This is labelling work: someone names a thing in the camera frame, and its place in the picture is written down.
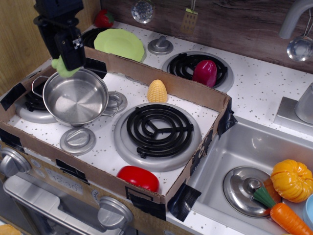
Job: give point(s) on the green toy broccoli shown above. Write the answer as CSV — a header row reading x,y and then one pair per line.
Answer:
x,y
59,66

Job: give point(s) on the hanging steel skimmer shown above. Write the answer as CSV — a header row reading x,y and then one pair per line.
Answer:
x,y
143,11

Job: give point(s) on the yellow toy at corner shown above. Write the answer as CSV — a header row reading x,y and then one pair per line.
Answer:
x,y
7,229

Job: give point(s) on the yellow toy corn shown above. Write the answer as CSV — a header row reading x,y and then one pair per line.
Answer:
x,y
157,92

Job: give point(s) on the silver oven knob left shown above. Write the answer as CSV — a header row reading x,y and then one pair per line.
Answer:
x,y
13,163

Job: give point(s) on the grey faucet handle base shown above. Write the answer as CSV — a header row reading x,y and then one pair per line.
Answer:
x,y
297,114

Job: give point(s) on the back right black burner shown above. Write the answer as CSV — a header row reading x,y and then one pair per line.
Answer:
x,y
183,65

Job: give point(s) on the orange toy carrot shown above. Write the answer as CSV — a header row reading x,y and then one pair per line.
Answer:
x,y
282,214

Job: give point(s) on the back left black burner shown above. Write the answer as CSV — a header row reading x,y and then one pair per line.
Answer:
x,y
89,36

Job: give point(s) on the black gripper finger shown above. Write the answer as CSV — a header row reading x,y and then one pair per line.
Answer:
x,y
71,51

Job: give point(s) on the brown cardboard fence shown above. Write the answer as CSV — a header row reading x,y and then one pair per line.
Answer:
x,y
93,175

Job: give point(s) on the steel pot lid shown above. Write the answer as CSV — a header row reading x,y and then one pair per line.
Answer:
x,y
239,186

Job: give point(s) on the silver oven knob right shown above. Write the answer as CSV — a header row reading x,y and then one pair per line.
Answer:
x,y
113,214

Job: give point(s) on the front right black burner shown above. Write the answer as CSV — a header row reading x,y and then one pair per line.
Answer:
x,y
157,137

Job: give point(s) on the hanging steel ladle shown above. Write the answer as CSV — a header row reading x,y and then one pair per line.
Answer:
x,y
300,48

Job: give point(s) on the front left black burner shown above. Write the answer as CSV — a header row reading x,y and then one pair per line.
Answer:
x,y
31,107

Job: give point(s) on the light blue plastic cup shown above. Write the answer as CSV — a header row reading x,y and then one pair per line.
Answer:
x,y
308,211

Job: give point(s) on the black burner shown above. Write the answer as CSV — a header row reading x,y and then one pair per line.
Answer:
x,y
183,65
89,36
157,137
31,107

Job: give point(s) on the dark red toy pepper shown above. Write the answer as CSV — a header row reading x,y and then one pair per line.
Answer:
x,y
205,73

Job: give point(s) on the silver stove knob back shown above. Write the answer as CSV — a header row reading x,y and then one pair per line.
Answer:
x,y
160,46

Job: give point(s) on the green toy spatula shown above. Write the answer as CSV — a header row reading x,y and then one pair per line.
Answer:
x,y
189,19

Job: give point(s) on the silver oven door handle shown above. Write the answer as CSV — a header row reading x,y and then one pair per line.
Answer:
x,y
60,218

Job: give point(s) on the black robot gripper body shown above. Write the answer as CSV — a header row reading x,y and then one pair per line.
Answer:
x,y
57,25

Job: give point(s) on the stainless steel pot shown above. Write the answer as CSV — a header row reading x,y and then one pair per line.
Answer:
x,y
74,101

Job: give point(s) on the silver stove knob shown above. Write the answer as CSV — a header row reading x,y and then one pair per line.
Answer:
x,y
78,141
117,103
160,46

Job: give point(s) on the red toy strawberry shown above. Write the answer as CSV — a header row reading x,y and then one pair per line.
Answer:
x,y
104,19

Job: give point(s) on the orange toy pumpkin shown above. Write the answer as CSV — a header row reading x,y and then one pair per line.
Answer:
x,y
292,180

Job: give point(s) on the red toy cheese wheel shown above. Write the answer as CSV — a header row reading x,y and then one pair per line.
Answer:
x,y
139,177

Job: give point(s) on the grey toy faucet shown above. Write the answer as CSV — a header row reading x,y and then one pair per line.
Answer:
x,y
292,17

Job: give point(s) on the silver oven knob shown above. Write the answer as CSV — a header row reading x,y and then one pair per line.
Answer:
x,y
13,163
113,214

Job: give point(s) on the silver stove knob centre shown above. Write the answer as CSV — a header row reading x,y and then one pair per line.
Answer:
x,y
117,103

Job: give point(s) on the silver stove knob front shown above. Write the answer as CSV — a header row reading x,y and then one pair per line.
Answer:
x,y
78,141

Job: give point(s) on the silver toy sink basin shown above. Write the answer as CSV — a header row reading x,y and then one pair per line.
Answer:
x,y
237,163

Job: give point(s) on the light green plastic plate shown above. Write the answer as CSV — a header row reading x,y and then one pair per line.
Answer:
x,y
120,42

